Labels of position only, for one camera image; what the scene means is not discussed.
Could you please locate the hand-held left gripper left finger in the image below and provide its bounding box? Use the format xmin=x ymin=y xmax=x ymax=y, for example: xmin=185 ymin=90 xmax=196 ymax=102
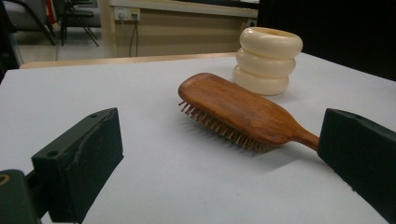
xmin=31 ymin=106 xmax=125 ymax=224

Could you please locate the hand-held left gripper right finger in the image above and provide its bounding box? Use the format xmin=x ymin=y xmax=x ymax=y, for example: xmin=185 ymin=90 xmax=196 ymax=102
xmin=317 ymin=107 xmax=396 ymax=224

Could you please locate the cream ringed holder cup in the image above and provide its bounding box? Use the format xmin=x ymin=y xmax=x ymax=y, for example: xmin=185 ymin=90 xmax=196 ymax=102
xmin=232 ymin=26 xmax=304 ymax=97

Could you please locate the wooden hairbrush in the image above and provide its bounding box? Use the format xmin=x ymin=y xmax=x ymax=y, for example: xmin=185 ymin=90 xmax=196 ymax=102
xmin=177 ymin=72 xmax=320 ymax=155

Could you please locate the wooden table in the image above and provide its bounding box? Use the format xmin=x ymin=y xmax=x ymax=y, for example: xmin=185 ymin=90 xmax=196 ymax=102
xmin=19 ymin=51 xmax=237 ymax=70

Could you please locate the white table mat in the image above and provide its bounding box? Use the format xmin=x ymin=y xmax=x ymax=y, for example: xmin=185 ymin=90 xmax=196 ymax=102
xmin=0 ymin=51 xmax=396 ymax=224

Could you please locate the black chair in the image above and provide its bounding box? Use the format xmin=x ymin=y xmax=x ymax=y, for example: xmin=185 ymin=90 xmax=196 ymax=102
xmin=59 ymin=0 xmax=101 ymax=48
xmin=3 ymin=0 xmax=58 ymax=47

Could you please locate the light wooden cabinet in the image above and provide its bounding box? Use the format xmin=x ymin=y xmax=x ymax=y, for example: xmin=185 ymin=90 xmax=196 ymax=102
xmin=98 ymin=0 xmax=260 ymax=59

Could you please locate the black hanging cable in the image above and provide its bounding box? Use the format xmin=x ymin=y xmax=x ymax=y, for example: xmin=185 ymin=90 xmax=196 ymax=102
xmin=128 ymin=14 xmax=140 ymax=58

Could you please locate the white wall power outlet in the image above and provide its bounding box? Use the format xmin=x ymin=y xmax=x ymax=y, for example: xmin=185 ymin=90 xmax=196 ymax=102
xmin=113 ymin=7 xmax=141 ymax=22

